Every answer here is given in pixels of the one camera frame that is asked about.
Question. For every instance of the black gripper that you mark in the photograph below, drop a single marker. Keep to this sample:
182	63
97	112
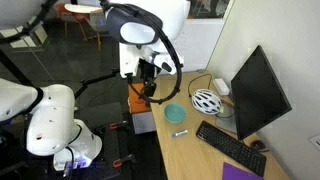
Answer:
146	70

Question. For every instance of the blue and white marker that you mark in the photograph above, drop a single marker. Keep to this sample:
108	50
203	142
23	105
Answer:
180	133

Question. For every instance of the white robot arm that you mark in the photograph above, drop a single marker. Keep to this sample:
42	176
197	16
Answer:
50	116

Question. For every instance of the teal bowl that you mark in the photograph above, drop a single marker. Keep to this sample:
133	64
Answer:
174	113

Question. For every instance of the orange box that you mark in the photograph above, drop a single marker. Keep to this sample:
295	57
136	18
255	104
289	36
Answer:
135	101

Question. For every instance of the white box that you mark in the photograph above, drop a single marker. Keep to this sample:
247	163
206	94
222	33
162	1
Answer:
143	122

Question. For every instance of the black stand rod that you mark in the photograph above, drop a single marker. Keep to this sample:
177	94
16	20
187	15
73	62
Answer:
96	79

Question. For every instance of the white bicycle helmet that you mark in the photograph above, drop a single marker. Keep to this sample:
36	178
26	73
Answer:
206	101

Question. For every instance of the white power adapter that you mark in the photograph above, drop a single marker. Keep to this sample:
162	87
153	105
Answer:
221	86

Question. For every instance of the yellow sticky note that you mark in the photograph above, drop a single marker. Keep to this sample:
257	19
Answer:
221	109

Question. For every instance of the grey monitor base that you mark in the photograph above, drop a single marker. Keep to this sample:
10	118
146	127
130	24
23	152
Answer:
226	122

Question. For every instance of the black keyboard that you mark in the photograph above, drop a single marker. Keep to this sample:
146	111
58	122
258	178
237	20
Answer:
230	146

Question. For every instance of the wooden chair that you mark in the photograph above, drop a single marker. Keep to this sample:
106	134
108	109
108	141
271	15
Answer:
81	13

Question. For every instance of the black computer monitor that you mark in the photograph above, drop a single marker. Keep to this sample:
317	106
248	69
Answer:
256	93

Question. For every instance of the purple folder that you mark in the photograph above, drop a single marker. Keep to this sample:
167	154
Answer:
238	173

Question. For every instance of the black computer mouse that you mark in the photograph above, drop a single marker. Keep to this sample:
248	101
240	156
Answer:
258	145

